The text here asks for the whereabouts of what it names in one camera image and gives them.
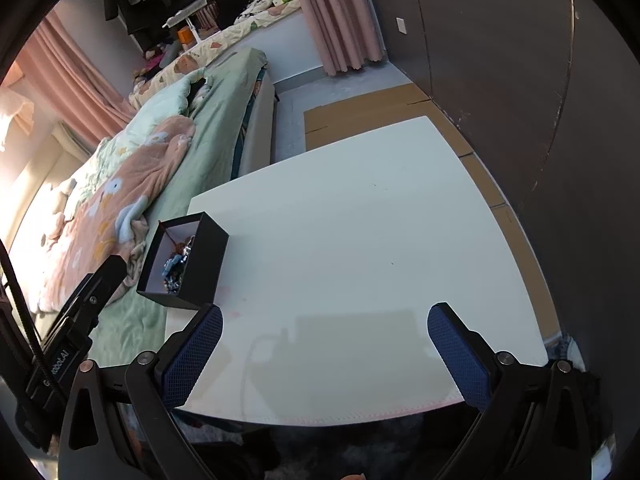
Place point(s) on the flat cardboard sheet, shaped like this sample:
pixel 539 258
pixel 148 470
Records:
pixel 510 220

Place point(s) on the white wall plate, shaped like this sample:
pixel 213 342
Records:
pixel 400 25

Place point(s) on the black jewelry box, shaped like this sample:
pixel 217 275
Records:
pixel 205 260

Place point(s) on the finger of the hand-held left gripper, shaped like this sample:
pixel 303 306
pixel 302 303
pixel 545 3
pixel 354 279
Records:
pixel 107 280

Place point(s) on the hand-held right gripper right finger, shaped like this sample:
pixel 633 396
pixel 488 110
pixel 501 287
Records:
pixel 460 355

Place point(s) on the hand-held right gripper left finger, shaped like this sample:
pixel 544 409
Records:
pixel 195 355

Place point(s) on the cream plush toy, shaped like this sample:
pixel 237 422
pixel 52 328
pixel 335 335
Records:
pixel 57 210

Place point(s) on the black bag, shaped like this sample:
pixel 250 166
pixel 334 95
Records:
pixel 235 0

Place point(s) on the white rack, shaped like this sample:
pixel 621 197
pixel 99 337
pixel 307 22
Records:
pixel 187 12

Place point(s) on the orange box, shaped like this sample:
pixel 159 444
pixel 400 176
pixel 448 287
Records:
pixel 186 35

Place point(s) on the green bed sheet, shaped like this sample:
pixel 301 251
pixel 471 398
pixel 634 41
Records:
pixel 220 125

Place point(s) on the pink curtain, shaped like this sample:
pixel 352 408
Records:
pixel 80 85
pixel 335 15

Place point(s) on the grey bed base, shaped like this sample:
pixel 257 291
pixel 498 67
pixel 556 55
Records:
pixel 260 125

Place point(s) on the cream floral quilt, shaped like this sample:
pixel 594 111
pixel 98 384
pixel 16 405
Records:
pixel 225 35

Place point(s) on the white blue cloth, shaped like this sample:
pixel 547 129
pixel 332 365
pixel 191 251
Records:
pixel 567 350

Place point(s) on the pink printed blanket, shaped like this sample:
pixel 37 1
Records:
pixel 125 195

